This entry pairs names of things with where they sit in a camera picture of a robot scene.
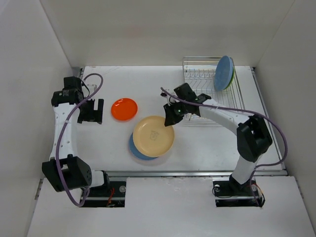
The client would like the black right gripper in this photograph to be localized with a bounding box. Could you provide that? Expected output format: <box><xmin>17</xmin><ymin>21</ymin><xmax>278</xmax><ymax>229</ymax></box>
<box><xmin>163</xmin><ymin>100</ymin><xmax>188</xmax><ymax>126</ymax></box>

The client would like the orange plate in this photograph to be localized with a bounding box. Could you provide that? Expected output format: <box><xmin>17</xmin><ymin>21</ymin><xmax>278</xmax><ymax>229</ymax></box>
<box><xmin>111</xmin><ymin>98</ymin><xmax>138</xmax><ymax>121</ymax></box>

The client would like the beige plate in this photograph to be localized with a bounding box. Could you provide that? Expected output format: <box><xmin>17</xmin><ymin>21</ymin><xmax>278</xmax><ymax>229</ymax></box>
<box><xmin>133</xmin><ymin>116</ymin><xmax>175</xmax><ymax>157</ymax></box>

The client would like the light blue plate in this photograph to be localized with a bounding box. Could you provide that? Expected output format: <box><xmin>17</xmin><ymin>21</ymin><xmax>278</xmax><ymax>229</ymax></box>
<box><xmin>128</xmin><ymin>133</ymin><xmax>158</xmax><ymax>161</ymax></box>

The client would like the green plate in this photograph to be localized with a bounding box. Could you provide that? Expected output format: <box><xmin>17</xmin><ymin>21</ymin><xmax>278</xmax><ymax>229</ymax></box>
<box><xmin>224</xmin><ymin>57</ymin><xmax>235</xmax><ymax>90</ymax></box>

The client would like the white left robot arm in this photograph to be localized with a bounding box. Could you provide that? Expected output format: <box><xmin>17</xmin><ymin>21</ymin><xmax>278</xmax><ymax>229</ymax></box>
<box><xmin>41</xmin><ymin>77</ymin><xmax>111</xmax><ymax>196</ymax></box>

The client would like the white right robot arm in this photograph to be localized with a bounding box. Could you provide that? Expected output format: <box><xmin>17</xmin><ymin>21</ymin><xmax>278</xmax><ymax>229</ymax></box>
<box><xmin>161</xmin><ymin>83</ymin><xmax>273</xmax><ymax>195</ymax></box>

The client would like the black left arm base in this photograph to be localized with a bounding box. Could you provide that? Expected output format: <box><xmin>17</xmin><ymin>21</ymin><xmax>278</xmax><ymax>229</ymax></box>
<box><xmin>82</xmin><ymin>181</ymin><xmax>126</xmax><ymax>208</ymax></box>

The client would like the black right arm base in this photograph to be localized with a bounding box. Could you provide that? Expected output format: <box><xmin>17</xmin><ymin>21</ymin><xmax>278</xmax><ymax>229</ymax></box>
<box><xmin>212</xmin><ymin>179</ymin><xmax>266</xmax><ymax>208</ymax></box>

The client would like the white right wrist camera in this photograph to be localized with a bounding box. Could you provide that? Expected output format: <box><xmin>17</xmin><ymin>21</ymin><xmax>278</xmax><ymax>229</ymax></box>
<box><xmin>160</xmin><ymin>92</ymin><xmax>177</xmax><ymax>106</ymax></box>

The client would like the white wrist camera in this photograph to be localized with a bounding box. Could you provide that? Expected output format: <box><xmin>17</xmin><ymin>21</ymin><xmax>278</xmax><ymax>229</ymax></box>
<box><xmin>160</xmin><ymin>92</ymin><xmax>177</xmax><ymax>106</ymax></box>
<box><xmin>84</xmin><ymin>84</ymin><xmax>97</xmax><ymax>94</ymax></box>

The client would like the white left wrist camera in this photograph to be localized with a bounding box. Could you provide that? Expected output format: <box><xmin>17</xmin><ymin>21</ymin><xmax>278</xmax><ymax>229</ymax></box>
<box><xmin>84</xmin><ymin>84</ymin><xmax>97</xmax><ymax>94</ymax></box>

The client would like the metal wire dish rack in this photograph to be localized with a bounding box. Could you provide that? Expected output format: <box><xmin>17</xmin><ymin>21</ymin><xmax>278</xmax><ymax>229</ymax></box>
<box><xmin>182</xmin><ymin>56</ymin><xmax>245</xmax><ymax>124</ymax></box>

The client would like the aluminium rail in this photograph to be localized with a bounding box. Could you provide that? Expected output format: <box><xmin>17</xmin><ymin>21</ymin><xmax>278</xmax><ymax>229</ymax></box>
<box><xmin>106</xmin><ymin>170</ymin><xmax>288</xmax><ymax>177</ymax></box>

